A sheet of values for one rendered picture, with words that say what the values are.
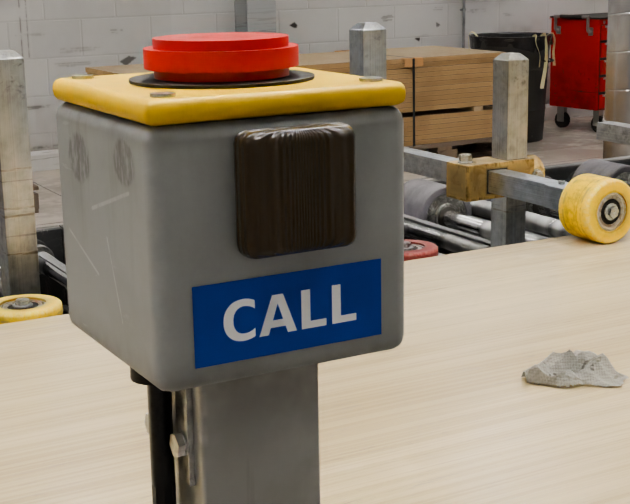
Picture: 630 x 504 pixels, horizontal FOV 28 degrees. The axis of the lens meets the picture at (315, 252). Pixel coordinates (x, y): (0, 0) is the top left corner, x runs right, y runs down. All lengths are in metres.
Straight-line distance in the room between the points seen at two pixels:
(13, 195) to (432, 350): 0.54
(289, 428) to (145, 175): 0.09
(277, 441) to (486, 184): 1.41
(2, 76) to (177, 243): 1.14
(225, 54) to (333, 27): 8.28
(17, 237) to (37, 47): 6.35
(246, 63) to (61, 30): 7.51
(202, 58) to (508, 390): 0.77
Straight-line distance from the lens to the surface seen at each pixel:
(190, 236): 0.29
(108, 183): 0.31
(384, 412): 0.99
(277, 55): 0.31
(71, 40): 7.84
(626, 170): 2.43
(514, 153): 1.76
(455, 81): 7.59
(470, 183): 1.71
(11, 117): 1.43
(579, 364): 1.08
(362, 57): 1.61
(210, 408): 0.33
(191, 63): 0.31
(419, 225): 2.08
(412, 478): 0.88
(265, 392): 0.33
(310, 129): 0.29
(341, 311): 0.31
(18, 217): 1.45
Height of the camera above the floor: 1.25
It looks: 13 degrees down
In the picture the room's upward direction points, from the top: 1 degrees counter-clockwise
